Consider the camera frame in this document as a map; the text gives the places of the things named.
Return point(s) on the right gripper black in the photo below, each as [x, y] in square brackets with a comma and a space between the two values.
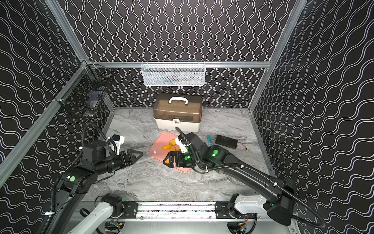
[178, 155]

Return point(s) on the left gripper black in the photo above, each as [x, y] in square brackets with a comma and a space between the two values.
[126, 158]

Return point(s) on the large orange fish cookie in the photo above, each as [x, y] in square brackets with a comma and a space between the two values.
[171, 146]

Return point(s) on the clear cookie jar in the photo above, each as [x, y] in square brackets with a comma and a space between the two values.
[150, 153]

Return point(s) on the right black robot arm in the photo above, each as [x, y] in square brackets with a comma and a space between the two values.
[279, 194]

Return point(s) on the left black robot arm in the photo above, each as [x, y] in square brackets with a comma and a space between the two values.
[98, 155]

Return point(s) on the pink plastic tray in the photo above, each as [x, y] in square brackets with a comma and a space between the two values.
[164, 144]

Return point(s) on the brown white storage box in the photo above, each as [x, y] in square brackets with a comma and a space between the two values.
[174, 110]

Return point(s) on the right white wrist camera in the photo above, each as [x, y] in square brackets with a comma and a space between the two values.
[183, 148]

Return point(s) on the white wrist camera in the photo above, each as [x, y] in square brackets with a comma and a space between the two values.
[183, 148]
[115, 142]

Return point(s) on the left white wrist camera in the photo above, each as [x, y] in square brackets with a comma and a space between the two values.
[115, 142]

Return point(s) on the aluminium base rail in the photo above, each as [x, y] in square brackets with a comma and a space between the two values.
[242, 209]

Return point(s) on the black battery pack with cable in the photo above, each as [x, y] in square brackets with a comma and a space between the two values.
[229, 142]

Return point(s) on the black wire wall basket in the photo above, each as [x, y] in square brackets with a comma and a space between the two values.
[86, 95]

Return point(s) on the white wire wall basket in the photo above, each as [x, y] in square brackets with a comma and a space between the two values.
[173, 72]

